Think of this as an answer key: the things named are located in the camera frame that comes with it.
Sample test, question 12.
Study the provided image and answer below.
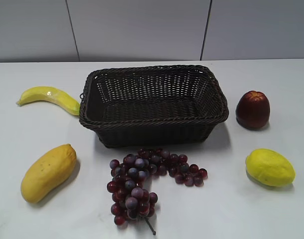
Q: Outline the yellow banana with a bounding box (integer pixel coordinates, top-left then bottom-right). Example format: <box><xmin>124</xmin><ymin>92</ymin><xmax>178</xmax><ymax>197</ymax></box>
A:
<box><xmin>16</xmin><ymin>86</ymin><xmax>80</xmax><ymax>116</ymax></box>

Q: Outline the black woven basket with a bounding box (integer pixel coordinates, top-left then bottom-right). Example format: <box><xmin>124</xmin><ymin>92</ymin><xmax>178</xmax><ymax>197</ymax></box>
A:
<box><xmin>79</xmin><ymin>65</ymin><xmax>229</xmax><ymax>148</ymax></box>

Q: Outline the purple grape bunch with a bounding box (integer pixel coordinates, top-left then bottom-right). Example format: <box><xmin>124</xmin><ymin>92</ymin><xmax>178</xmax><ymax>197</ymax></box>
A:
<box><xmin>106</xmin><ymin>148</ymin><xmax>207</xmax><ymax>235</ymax></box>

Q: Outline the yellow mango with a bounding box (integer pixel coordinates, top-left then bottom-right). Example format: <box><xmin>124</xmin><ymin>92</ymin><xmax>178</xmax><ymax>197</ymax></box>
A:
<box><xmin>20</xmin><ymin>144</ymin><xmax>77</xmax><ymax>204</ymax></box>

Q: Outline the yellow lemon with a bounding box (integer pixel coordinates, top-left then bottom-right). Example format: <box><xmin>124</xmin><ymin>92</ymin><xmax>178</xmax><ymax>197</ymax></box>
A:
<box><xmin>245</xmin><ymin>148</ymin><xmax>296</xmax><ymax>187</ymax></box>

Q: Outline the red apple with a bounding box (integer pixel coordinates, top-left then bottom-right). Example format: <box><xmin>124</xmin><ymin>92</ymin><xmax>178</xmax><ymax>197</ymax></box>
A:
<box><xmin>235</xmin><ymin>91</ymin><xmax>270</xmax><ymax>129</ymax></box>

